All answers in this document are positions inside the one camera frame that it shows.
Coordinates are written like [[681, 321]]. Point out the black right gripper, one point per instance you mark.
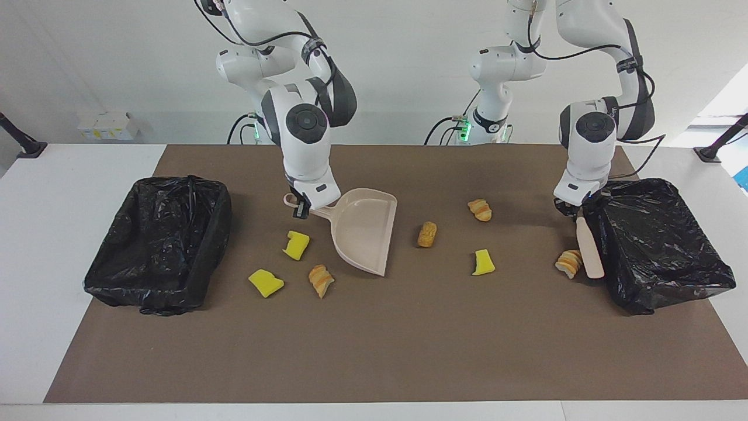
[[299, 196]]

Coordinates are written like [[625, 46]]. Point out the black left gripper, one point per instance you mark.
[[565, 204]]

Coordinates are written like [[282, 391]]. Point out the notched yellow sponge piece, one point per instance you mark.
[[297, 245]]

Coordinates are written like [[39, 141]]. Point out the beige hand brush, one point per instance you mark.
[[589, 251]]

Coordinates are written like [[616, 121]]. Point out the small striped croissant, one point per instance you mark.
[[568, 264], [320, 280], [480, 210]]

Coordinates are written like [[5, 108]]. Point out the beige plastic dustpan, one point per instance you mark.
[[362, 234]]

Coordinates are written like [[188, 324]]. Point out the golden bread bun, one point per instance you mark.
[[427, 234]]

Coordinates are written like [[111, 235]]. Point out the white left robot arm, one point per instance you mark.
[[590, 152]]

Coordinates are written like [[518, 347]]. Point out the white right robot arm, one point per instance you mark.
[[304, 146]]

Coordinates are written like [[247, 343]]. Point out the black bag lined bin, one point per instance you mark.
[[158, 257], [660, 257]]

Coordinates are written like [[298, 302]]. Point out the black pole stand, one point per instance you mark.
[[710, 153], [26, 146]]

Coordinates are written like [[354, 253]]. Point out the brown table mat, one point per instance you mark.
[[374, 351]]

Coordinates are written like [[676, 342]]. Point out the blue object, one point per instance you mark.
[[744, 178]]

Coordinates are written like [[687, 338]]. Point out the white wall socket boxes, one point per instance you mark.
[[108, 126]]

